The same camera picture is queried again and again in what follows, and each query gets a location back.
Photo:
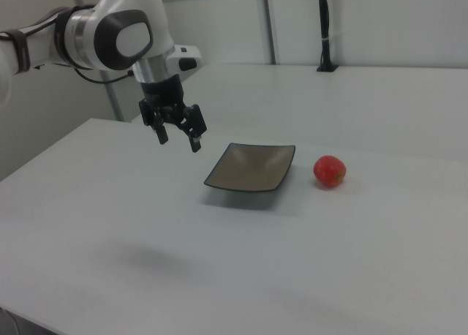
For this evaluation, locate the square brown ceramic plate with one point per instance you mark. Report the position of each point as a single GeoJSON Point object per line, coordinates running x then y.
{"type": "Point", "coordinates": [252, 166]}

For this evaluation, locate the black pole with base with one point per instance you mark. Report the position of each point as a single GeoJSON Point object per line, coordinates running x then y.
{"type": "Point", "coordinates": [324, 20]}

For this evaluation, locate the grey metal partition post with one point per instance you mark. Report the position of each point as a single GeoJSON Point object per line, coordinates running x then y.
{"type": "Point", "coordinates": [116, 101]}

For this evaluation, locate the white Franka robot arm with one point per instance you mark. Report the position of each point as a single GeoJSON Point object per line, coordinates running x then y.
{"type": "Point", "coordinates": [124, 38]}

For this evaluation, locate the red apple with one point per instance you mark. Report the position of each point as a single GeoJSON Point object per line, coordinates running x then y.
{"type": "Point", "coordinates": [329, 170]}

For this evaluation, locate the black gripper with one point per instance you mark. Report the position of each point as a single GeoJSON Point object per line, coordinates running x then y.
{"type": "Point", "coordinates": [162, 91]}

